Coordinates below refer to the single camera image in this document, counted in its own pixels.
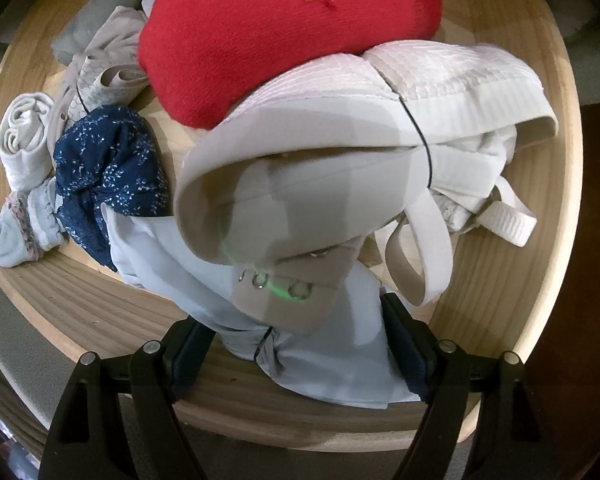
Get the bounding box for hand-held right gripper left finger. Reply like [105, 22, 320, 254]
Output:
[37, 320, 216, 480]

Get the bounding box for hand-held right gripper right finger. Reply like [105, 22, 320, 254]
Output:
[380, 292, 563, 480]

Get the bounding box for light blue underwear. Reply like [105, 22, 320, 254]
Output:
[102, 207, 423, 408]

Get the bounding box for wooden drawer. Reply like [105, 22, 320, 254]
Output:
[0, 0, 583, 480]

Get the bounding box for navy floral underwear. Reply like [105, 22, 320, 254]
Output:
[53, 105, 171, 273]

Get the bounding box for pale socks with floral trim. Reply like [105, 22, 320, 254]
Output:
[0, 180, 68, 268]

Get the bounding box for beige bra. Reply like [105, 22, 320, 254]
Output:
[172, 42, 558, 336]

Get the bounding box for white sock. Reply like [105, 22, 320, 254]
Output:
[0, 92, 56, 191]

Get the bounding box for beige underwear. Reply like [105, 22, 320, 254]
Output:
[47, 7, 151, 141]

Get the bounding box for red knit garment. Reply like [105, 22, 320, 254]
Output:
[138, 0, 442, 131]

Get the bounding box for grey underwear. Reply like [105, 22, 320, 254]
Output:
[50, 0, 151, 66]

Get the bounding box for white crumpled cloth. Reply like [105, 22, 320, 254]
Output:
[430, 122, 518, 231]

